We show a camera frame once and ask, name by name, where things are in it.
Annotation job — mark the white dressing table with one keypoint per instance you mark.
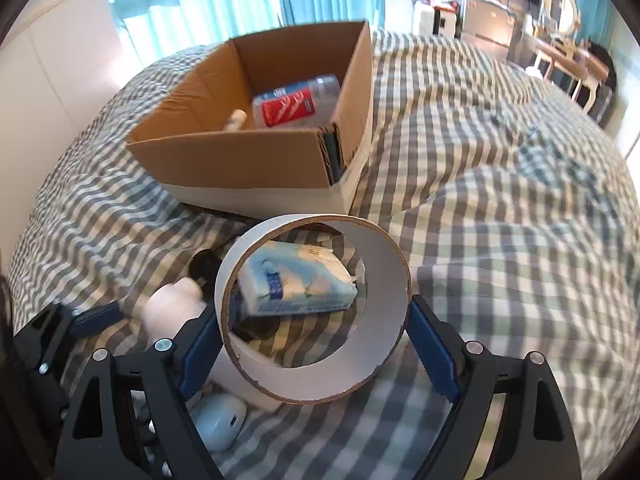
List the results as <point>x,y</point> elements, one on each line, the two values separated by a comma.
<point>565,60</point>

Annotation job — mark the grey checked blanket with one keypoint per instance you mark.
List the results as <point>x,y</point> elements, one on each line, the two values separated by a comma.
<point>500,260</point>

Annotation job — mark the small beige tube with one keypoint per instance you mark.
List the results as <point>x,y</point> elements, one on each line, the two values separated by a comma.
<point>235,121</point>

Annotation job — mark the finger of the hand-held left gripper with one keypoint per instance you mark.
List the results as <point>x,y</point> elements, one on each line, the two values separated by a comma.
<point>95,317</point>

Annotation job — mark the white bottle black cap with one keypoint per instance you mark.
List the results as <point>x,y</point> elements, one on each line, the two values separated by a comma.
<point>172,305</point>

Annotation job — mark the blue tissue packet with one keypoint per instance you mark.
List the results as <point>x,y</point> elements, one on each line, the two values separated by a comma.
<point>295,280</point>

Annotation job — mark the white appliance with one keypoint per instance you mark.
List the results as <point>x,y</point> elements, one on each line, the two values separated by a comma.
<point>423,17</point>

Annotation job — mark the brown cardboard box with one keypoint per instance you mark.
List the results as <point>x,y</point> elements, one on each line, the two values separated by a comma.
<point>240,170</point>

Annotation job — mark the white wardrobe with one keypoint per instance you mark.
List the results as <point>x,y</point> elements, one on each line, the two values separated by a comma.
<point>55,85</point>

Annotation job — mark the black chair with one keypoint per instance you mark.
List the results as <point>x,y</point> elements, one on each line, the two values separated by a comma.
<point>602,70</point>

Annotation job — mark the light blue earbuds case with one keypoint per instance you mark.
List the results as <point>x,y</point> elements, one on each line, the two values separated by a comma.
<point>220,420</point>

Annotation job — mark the clear bottle red label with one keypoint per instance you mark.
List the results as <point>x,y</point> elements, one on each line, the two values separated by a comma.
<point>287,102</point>

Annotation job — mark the oval white framed mirror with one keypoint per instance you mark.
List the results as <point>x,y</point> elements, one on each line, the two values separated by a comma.
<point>561,10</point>

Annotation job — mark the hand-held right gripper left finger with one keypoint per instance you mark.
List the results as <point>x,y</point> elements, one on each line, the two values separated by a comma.
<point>200,355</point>

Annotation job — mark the silver metal cabinet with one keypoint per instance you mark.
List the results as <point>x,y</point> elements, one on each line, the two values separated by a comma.
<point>487,22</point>

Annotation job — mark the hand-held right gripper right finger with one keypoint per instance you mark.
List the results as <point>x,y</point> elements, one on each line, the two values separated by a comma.
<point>432,355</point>

